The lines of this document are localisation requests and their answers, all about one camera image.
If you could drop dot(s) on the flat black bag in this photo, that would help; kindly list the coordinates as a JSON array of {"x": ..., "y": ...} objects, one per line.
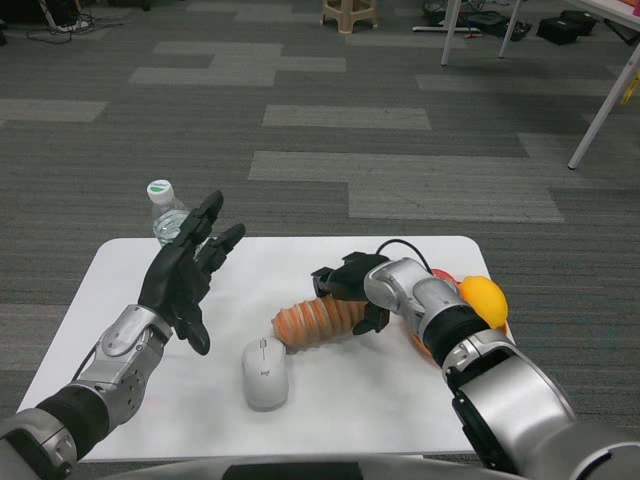
[{"x": 487, "y": 24}]

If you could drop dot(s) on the sliced bread loaf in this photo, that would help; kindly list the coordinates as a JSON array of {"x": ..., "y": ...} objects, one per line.
[{"x": 315, "y": 322}]

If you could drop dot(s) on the large black bag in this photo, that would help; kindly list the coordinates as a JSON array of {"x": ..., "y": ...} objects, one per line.
[{"x": 565, "y": 27}]

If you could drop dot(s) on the white power strip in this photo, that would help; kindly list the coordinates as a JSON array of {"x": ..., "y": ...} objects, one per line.
[{"x": 70, "y": 26}]

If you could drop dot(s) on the beige plastic stool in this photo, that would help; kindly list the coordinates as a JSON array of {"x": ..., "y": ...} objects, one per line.
[{"x": 347, "y": 15}]

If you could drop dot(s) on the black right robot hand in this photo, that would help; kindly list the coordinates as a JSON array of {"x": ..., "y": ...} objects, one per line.
[{"x": 347, "y": 280}]

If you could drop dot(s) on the orange plate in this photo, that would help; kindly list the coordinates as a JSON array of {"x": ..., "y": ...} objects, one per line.
[{"x": 419, "y": 344}]

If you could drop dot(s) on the silver robot chest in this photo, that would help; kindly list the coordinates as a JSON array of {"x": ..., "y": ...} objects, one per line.
[{"x": 300, "y": 470}]

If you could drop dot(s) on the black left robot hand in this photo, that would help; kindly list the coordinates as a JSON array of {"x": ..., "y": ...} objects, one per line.
[{"x": 172, "y": 285}]

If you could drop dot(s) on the yellow lemon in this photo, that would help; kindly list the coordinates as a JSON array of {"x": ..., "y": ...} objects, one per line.
[{"x": 485, "y": 300}]

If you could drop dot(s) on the red apple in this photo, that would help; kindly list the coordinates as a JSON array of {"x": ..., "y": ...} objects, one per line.
[{"x": 445, "y": 276}]

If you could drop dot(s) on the white computer mouse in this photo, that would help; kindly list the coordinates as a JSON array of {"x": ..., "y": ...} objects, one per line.
[{"x": 266, "y": 375}]

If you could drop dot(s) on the white desk with thin legs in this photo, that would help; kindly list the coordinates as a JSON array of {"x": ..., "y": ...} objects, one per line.
[{"x": 448, "y": 35}]

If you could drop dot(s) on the white table legs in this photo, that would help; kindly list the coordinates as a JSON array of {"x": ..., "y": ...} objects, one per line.
[{"x": 600, "y": 115}]

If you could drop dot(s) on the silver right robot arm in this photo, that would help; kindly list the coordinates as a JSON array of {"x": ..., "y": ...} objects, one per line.
[{"x": 510, "y": 395}]

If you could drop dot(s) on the white floor bar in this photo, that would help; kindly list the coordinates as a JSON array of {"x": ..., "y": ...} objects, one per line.
[{"x": 445, "y": 29}]

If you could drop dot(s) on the clear water bottle white cap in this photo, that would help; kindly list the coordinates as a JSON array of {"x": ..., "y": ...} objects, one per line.
[{"x": 167, "y": 215}]

